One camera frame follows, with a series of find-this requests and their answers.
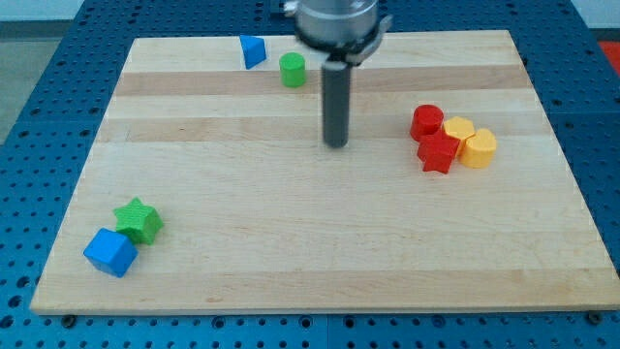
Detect blue triangle block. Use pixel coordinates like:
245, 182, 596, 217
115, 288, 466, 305
239, 35, 266, 70

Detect red star block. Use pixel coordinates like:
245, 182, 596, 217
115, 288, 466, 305
417, 129, 460, 174

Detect light wooden board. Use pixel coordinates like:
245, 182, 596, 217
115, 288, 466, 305
31, 30, 619, 315

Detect red cylinder block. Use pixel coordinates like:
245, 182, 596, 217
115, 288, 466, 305
410, 105, 444, 141

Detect green star block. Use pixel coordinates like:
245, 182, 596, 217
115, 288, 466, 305
112, 197, 164, 245

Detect green cylinder block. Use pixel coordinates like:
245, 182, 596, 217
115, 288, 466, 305
279, 52, 306, 87

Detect blue cube block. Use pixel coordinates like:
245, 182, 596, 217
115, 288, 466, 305
83, 228, 139, 278

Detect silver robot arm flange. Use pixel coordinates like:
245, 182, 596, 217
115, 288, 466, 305
283, 0, 393, 66

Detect yellow hexagon block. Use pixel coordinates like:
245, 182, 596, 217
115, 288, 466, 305
442, 116, 476, 155

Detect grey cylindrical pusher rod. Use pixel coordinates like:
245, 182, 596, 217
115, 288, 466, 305
321, 60, 351, 148

